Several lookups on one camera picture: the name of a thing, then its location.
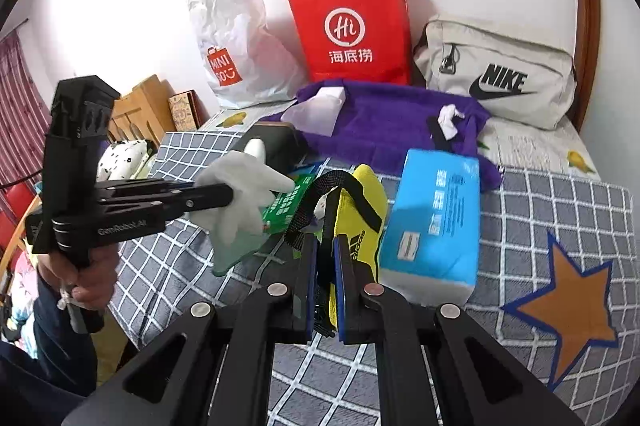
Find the red Haidilao paper bag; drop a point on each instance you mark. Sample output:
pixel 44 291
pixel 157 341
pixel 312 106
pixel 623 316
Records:
pixel 358 40

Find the left hand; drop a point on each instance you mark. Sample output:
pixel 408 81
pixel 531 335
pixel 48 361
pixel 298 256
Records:
pixel 91 287

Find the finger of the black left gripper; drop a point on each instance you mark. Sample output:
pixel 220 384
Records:
pixel 180 198
pixel 124 188

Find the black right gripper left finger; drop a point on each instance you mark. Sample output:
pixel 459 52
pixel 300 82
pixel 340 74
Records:
pixel 282 313

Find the white spotted pillow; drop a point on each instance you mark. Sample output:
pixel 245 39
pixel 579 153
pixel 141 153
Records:
pixel 124 160

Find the green fruit flyer packet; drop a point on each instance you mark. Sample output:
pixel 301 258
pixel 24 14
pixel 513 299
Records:
pixel 279 214

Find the dark green tea tin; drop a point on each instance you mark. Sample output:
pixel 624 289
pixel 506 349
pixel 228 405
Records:
pixel 279 144

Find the purple fleece towel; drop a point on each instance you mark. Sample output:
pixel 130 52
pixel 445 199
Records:
pixel 379 123

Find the blue tissue pack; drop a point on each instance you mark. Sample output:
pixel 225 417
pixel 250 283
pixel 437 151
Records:
pixel 429 251

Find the grey Nike bag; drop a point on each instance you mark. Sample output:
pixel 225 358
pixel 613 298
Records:
pixel 515 72

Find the wooden headboard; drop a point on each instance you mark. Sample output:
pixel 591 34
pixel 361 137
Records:
pixel 144 113

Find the newspaper print pillow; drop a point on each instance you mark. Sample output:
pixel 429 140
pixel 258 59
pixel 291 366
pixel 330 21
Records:
pixel 560 150

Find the white mesh drawstring bag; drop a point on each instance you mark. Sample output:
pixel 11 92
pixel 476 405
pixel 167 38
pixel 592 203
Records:
pixel 314 116

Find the light green cloth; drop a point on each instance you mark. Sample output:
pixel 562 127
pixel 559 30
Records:
pixel 225 256

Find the white cotton glove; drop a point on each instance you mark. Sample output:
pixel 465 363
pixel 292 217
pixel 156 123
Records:
pixel 254 185

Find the striped red curtain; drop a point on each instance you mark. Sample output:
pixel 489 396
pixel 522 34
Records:
pixel 25 118

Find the yellow black shin guard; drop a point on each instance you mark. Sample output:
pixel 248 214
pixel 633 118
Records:
pixel 350 204

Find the white foam sponge block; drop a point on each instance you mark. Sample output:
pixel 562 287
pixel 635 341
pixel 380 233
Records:
pixel 336 93

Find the white tissue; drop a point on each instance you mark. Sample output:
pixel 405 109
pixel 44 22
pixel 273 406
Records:
pixel 447 118

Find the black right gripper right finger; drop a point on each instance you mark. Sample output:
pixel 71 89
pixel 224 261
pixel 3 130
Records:
pixel 404 335

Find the white Miniso plastic bag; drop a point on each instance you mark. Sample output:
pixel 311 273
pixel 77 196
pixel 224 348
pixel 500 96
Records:
pixel 246 63

